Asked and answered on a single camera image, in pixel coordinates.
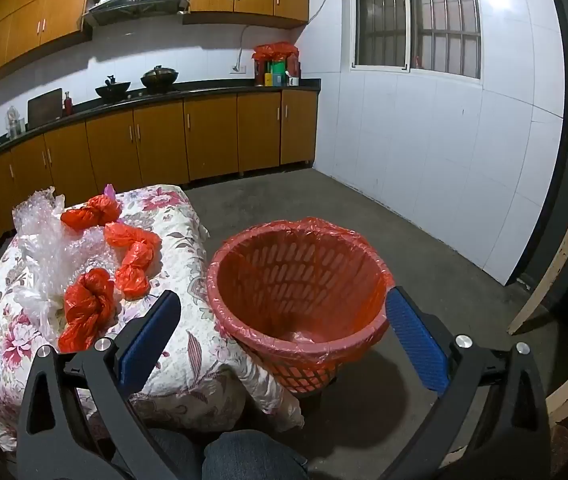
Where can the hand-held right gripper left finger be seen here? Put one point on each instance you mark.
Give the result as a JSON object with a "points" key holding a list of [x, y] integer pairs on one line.
{"points": [[149, 340]]}

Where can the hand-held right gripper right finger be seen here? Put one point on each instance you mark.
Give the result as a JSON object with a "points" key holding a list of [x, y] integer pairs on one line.
{"points": [[416, 345]]}

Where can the clear bubble wrap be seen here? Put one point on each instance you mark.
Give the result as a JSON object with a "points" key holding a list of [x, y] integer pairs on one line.
{"points": [[44, 255]]}

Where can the long red plastic bag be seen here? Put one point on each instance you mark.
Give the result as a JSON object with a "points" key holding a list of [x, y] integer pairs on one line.
{"points": [[136, 255]]}

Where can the red plastic waste basket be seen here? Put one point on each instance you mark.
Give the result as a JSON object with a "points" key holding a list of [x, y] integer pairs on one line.
{"points": [[304, 360]]}

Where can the knotted red plastic bag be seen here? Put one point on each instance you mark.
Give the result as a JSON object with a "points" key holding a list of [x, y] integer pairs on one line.
{"points": [[91, 214]]}

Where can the floral blanket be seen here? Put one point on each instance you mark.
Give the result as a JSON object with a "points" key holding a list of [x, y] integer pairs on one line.
{"points": [[184, 270]]}

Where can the person's leg in jeans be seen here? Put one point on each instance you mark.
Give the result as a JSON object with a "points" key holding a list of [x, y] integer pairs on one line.
{"points": [[249, 455], [176, 455]]}

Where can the purple plastic bag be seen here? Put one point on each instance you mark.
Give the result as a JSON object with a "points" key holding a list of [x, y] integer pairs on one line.
{"points": [[109, 191]]}

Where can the glass jar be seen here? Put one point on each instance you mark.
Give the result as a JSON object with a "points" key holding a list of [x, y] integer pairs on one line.
{"points": [[15, 124]]}

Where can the wooden lower kitchen cabinets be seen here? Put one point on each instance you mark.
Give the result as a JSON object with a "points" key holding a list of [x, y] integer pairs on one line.
{"points": [[164, 145]]}

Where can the dark cutting board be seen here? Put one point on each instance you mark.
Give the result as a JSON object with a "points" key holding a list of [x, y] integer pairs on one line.
{"points": [[44, 107]]}

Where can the red bottle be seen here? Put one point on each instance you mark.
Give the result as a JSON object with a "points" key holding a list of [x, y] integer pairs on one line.
{"points": [[68, 105]]}

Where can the black kitchen countertop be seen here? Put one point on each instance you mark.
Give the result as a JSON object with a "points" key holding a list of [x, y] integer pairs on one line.
{"points": [[204, 89]]}

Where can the black wok with lid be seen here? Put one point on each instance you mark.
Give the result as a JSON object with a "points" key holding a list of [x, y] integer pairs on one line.
{"points": [[159, 79]]}

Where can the red bag on bottles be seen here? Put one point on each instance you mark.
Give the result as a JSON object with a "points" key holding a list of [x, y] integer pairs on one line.
{"points": [[275, 51]]}

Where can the barred window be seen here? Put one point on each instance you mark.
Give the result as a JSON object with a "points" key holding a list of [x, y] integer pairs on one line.
{"points": [[414, 15]]}

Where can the wall power outlet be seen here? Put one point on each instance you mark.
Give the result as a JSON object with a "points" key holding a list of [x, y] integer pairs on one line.
{"points": [[238, 68]]}

